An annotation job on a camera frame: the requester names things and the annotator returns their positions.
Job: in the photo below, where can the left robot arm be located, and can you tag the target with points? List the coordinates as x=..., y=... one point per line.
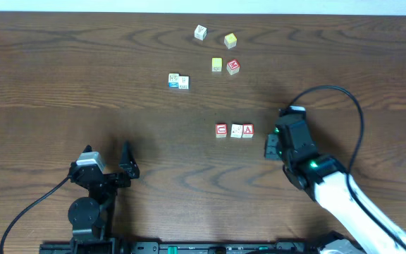
x=91, y=217

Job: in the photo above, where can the plain hand sign block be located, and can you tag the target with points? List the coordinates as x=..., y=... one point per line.
x=183, y=82

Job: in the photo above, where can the white airplane block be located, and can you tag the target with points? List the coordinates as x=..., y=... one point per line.
x=236, y=130

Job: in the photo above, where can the red letter U block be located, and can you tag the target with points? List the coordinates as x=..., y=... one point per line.
x=221, y=130

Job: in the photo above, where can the blue X side block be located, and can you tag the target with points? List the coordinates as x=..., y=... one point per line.
x=173, y=79

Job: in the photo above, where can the yellow top block far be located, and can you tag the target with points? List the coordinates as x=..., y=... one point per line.
x=230, y=40

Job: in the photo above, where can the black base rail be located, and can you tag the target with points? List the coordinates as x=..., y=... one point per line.
x=342, y=246

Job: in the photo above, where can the white block top far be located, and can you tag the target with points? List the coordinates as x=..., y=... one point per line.
x=200, y=32

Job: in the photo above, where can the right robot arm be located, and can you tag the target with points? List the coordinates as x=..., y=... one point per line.
x=328, y=182

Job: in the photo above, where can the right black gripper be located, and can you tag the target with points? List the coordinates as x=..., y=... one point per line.
x=271, y=149

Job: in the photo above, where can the red letter M block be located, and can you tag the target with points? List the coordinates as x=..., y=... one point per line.
x=233, y=67

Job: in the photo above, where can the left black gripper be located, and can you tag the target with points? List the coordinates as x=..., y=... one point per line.
x=108, y=178

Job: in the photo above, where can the yellow block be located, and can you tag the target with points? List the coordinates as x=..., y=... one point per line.
x=216, y=64
x=230, y=40

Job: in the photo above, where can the red letter A block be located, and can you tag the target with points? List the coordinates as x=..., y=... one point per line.
x=247, y=130

